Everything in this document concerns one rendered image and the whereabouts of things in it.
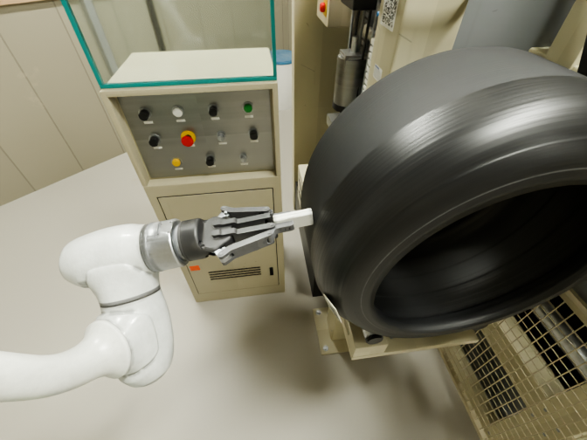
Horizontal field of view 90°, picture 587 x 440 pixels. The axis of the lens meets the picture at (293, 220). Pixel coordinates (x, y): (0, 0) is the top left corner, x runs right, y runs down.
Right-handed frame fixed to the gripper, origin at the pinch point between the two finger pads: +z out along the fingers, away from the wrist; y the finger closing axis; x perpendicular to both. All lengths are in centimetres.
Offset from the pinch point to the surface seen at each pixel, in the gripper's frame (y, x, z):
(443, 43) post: 26.8, -15.4, 37.5
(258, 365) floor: 19, 121, -34
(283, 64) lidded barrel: 312, 74, 20
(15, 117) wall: 201, 38, -193
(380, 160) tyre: -4.7, -13.1, 13.5
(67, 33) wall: 241, 0, -142
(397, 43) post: 27.0, -17.1, 27.8
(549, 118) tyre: -9.3, -17.7, 31.4
